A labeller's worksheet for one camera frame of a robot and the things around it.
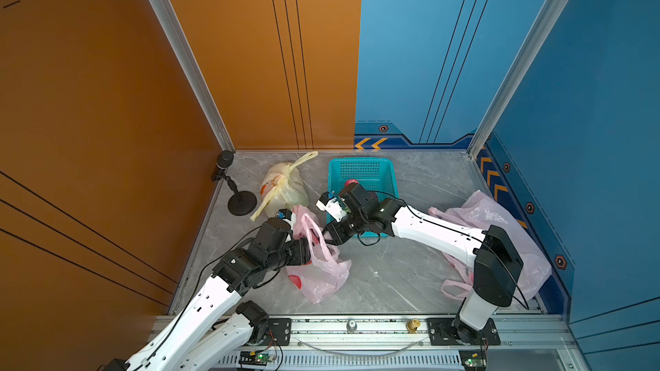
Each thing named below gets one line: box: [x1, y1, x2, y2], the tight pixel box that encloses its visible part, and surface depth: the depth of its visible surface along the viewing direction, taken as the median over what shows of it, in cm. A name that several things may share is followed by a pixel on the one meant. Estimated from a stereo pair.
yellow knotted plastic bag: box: [250, 151, 319, 222], surface depth 94 cm
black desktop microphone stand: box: [211, 149, 258, 216], surface depth 100 cm
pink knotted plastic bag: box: [286, 204, 352, 305], surface depth 72 cm
